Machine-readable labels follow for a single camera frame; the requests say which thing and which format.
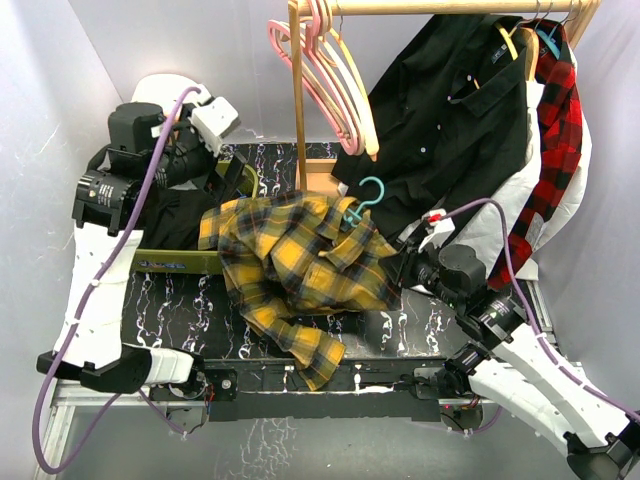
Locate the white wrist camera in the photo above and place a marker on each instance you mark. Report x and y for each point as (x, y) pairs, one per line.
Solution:
(214, 122)
(438, 230)

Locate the cream round drawer box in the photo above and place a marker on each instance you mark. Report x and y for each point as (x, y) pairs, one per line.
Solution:
(165, 88)

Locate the white quilted jacket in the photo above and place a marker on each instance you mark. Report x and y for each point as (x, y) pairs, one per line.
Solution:
(515, 191)

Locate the teal plastic hanger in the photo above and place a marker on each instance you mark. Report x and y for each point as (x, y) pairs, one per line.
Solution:
(353, 216)

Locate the red plaid hanging shirt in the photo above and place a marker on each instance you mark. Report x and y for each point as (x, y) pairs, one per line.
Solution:
(560, 121)

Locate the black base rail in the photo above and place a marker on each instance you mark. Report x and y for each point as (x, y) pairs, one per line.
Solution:
(360, 388)

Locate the cream plastic hanger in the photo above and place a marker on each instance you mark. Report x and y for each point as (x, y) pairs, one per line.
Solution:
(355, 90)

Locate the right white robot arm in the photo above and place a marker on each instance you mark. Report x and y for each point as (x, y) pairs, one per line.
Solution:
(506, 361)

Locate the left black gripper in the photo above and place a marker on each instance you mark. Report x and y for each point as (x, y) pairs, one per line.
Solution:
(218, 183)

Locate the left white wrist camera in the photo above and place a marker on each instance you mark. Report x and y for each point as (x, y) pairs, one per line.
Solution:
(214, 122)

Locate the pink plastic hanger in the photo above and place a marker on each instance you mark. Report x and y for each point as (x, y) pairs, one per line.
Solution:
(320, 80)

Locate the yellow plaid shirt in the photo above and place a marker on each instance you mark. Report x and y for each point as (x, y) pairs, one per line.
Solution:
(292, 255)

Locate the aluminium table frame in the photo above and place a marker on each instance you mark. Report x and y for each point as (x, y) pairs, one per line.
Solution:
(424, 327)

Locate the wooden clothes rack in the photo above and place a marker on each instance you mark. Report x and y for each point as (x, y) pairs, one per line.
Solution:
(315, 174)

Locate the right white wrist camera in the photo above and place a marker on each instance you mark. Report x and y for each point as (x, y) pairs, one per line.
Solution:
(438, 230)

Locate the olive green laundry bin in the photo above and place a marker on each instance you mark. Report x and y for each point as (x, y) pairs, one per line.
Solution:
(192, 261)

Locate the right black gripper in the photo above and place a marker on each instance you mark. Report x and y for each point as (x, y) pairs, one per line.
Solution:
(401, 263)

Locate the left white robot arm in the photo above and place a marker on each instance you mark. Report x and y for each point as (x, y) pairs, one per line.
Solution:
(148, 151)

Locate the black hanging shirt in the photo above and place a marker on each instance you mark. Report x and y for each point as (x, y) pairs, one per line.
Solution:
(450, 113)

